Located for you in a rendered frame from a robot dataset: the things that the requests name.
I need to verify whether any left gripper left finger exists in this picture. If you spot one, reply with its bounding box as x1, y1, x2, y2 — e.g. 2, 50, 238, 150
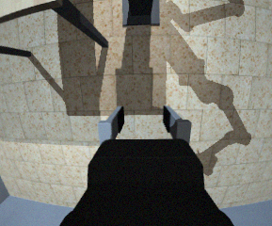
97, 105, 125, 145

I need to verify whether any wooden table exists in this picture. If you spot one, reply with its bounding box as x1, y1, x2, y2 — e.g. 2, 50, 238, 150
0, 0, 109, 58

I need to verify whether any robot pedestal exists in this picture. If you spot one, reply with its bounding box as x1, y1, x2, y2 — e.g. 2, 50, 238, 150
121, 0, 161, 26

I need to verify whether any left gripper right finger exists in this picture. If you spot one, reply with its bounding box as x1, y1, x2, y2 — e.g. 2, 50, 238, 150
163, 105, 192, 145

